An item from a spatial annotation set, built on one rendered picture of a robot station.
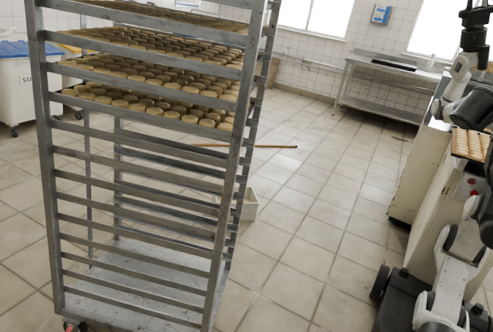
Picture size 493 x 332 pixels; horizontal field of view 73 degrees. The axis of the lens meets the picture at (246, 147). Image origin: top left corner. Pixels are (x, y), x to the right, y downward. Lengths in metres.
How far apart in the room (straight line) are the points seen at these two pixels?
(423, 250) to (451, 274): 0.27
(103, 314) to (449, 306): 1.48
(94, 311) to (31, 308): 0.36
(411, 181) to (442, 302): 1.09
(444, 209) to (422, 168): 0.71
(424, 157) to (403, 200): 0.37
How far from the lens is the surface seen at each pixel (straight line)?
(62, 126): 1.20
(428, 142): 2.61
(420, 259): 2.16
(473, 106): 1.51
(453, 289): 1.89
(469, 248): 1.91
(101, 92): 1.21
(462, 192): 1.93
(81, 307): 1.68
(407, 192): 2.74
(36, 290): 2.00
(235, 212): 1.59
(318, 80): 6.04
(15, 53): 3.29
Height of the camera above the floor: 1.42
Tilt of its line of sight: 24 degrees down
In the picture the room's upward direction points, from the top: 10 degrees clockwise
